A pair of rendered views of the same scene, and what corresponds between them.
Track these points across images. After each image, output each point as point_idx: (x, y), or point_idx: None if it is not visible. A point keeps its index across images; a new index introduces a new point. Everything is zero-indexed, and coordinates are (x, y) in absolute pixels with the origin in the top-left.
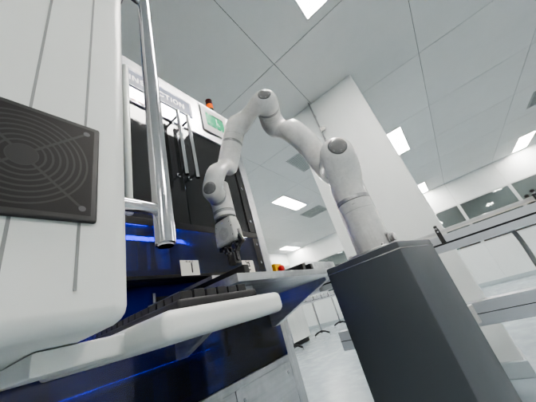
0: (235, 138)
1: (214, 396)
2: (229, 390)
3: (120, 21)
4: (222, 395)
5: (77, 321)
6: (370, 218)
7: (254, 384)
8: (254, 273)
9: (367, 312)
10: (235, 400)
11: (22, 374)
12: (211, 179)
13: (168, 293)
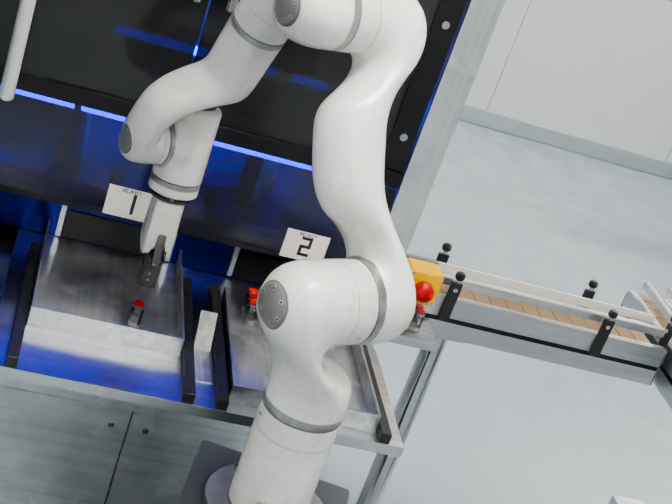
0: (249, 33)
1: (88, 395)
2: (121, 404)
3: None
4: (105, 402)
5: None
6: (257, 462)
7: (179, 427)
8: (24, 372)
9: None
10: (127, 420)
11: None
12: (132, 124)
13: (95, 213)
